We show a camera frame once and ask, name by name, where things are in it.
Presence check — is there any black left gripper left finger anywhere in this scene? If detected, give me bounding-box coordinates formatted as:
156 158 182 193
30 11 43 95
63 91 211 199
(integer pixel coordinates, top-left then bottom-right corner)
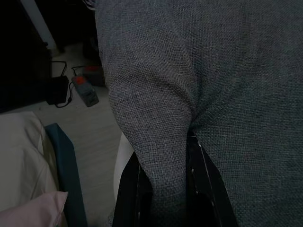
113 149 157 227

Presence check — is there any pink pillow with dotted print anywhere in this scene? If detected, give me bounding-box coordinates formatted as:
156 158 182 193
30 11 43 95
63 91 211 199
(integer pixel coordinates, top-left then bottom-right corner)
0 190 70 227

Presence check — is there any mattress with beige sheet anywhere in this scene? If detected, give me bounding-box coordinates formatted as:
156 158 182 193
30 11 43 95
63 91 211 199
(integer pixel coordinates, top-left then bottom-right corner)
0 111 60 209

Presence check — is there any grey power strip red switch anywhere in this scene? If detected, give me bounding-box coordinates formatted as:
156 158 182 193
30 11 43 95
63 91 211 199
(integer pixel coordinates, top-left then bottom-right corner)
71 75 100 108

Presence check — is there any dark box with red lid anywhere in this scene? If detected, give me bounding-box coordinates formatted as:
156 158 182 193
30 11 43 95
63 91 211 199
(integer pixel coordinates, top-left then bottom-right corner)
82 65 106 88

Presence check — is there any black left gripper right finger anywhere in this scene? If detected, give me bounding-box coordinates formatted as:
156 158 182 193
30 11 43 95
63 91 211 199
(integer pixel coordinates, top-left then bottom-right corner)
186 131 240 227

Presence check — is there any grey fabric pillow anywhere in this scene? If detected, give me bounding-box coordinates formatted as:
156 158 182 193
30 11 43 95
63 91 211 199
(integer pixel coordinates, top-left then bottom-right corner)
94 0 303 227

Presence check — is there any black floor cable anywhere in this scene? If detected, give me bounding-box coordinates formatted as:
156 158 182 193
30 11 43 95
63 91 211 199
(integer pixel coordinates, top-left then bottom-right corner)
50 61 83 109

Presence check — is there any black adapter box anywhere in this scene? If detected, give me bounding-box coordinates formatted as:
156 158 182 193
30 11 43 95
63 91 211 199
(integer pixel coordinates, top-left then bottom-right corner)
44 75 70 106

